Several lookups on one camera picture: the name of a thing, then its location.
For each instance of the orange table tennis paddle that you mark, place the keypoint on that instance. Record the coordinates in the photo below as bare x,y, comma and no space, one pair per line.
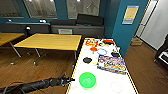
93,50

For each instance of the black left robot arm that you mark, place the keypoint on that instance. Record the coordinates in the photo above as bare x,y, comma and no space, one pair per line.
30,86

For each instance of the large interior window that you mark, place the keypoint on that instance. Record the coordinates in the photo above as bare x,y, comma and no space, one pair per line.
83,8

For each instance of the dark round stool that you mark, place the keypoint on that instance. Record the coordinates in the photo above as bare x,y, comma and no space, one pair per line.
28,30

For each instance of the yellow framed wall sign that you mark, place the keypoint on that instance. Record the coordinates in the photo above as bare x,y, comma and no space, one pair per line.
130,15

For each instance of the black wheeled cart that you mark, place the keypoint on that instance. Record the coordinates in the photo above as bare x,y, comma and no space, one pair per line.
162,53

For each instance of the yellow air hockey table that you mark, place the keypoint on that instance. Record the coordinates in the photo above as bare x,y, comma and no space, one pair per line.
100,66

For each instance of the light grey sofa cushion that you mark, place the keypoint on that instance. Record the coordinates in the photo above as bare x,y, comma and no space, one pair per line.
65,31

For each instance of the medium interior window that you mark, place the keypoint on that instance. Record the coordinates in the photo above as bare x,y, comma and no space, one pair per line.
40,8

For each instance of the red flat item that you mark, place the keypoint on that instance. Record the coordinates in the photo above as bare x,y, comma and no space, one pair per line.
107,41

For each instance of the dark grey sofa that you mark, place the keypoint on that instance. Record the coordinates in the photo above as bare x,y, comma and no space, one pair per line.
90,25

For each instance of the green plastic bowl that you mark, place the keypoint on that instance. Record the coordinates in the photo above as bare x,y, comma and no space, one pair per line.
87,80

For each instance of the white framed glass door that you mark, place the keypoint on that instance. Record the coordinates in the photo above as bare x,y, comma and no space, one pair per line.
146,20

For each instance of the small interior window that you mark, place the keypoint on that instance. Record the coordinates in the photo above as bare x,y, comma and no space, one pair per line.
10,8

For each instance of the small black flat item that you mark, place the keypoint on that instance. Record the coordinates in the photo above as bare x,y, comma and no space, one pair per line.
115,55

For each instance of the wicker crate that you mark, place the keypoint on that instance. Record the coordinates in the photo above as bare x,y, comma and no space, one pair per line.
136,42

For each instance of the yellow wooden table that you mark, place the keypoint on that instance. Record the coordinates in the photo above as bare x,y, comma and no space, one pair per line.
50,41
8,37

